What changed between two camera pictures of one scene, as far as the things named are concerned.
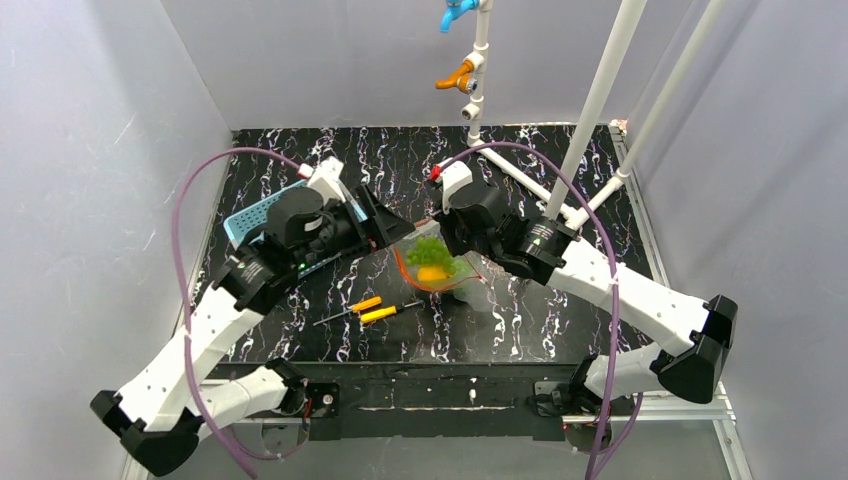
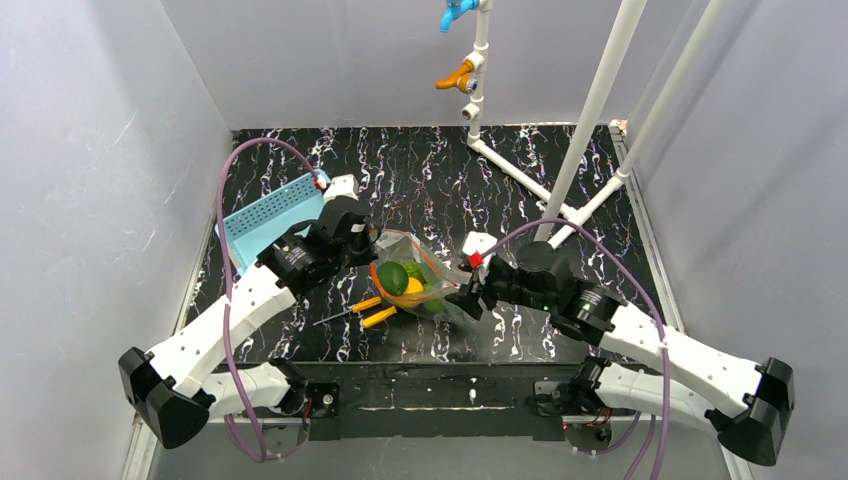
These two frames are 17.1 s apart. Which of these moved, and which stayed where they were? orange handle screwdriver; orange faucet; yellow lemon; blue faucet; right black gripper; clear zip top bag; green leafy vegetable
Moved: clear zip top bag; right black gripper; yellow lemon; green leafy vegetable
Stayed: orange handle screwdriver; orange faucet; blue faucet
